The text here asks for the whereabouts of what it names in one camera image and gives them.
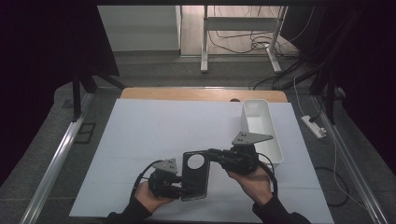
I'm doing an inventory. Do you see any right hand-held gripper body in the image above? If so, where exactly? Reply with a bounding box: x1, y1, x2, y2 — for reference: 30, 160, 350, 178
218, 131, 276, 175

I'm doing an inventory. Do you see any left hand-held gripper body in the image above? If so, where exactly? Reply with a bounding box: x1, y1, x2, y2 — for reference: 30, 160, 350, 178
148, 158, 179, 201

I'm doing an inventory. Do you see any black phone case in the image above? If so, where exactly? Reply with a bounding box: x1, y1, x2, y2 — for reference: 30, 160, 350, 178
180, 149, 211, 203

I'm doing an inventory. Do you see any white plastic bin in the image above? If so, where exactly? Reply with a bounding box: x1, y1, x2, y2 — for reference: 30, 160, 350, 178
240, 98, 285, 166

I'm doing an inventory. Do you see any person's left hand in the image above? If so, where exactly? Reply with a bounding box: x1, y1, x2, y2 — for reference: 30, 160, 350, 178
134, 181, 176, 215

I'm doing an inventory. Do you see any person's right hand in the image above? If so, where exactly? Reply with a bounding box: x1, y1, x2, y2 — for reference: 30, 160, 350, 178
226, 166, 274, 207

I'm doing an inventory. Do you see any wooden table top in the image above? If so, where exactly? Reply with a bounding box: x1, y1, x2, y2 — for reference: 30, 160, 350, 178
120, 87, 289, 104

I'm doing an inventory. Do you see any white power strip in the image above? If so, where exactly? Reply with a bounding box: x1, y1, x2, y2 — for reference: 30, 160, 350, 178
300, 115, 328, 140

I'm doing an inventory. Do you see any black tripod stand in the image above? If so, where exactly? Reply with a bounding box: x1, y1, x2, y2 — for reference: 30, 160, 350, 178
309, 67, 338, 126
71, 73, 126, 123

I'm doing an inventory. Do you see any white cabinet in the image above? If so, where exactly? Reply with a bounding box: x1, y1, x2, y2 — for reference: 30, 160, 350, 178
97, 5, 182, 52

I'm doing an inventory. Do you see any black curtain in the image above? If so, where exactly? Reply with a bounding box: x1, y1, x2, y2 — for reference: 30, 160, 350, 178
279, 0, 396, 175
0, 0, 120, 189

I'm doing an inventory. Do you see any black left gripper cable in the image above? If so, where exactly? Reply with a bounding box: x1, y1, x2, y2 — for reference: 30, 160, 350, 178
133, 160, 164, 191

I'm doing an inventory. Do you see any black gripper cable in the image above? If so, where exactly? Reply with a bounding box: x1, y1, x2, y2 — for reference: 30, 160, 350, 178
133, 160, 164, 191
256, 151, 279, 198

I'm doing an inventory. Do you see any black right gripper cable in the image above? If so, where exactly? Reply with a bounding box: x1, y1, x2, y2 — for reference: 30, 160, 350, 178
256, 151, 279, 198

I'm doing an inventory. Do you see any white power strip cable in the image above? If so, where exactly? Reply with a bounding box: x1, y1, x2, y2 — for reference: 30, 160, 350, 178
292, 76, 308, 118

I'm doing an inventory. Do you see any thin white floor cable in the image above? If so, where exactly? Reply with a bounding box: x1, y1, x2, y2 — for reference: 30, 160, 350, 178
332, 136, 369, 210

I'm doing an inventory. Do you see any aluminium rail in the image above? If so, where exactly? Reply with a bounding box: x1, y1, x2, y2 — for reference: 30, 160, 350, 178
20, 92, 95, 224
312, 93, 389, 224

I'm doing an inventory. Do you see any black floor cable loop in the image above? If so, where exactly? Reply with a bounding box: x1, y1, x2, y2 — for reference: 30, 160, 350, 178
314, 166, 352, 208

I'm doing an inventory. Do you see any tangle of black cables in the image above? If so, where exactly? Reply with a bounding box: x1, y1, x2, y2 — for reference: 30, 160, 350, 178
207, 5, 301, 60

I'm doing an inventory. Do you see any white desk frame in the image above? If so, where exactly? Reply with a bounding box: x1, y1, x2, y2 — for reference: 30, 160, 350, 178
200, 5, 290, 75

